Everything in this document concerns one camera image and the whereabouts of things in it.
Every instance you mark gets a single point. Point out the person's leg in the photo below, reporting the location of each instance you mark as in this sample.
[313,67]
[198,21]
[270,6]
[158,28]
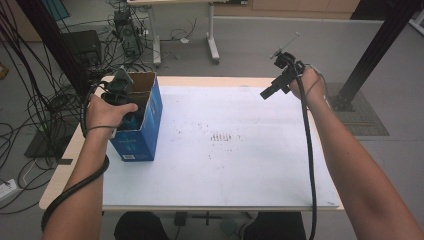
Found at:
[276,228]
[140,228]

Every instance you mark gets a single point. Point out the white power strip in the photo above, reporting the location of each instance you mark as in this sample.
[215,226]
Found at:
[7,189]

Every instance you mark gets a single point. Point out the person's left leg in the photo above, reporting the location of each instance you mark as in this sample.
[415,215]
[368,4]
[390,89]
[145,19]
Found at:
[140,228]

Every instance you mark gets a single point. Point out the black equipment box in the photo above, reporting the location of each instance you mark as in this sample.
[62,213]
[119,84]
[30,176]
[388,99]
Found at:
[81,46]

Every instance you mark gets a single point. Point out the blue cardboard box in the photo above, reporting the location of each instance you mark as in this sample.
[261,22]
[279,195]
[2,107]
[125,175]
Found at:
[146,133]

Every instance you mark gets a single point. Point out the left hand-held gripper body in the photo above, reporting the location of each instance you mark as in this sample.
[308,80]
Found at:
[118,88]

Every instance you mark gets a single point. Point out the white desk in background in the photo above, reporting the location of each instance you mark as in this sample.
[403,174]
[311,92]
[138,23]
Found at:
[211,33]

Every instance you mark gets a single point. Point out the person's right leg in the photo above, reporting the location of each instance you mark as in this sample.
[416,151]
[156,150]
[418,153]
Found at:
[276,228]

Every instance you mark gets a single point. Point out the person's right hand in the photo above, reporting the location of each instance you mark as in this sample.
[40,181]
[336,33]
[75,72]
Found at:
[313,88]

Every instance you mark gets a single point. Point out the black metal post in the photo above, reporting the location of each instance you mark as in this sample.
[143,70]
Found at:
[376,46]

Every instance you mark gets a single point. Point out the black metal stand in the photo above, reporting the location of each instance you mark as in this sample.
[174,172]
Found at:
[53,43]

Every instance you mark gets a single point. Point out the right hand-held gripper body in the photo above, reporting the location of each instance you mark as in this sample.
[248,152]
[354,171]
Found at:
[288,65]

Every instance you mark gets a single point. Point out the person's left hand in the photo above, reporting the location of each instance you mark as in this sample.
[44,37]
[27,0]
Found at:
[103,115]

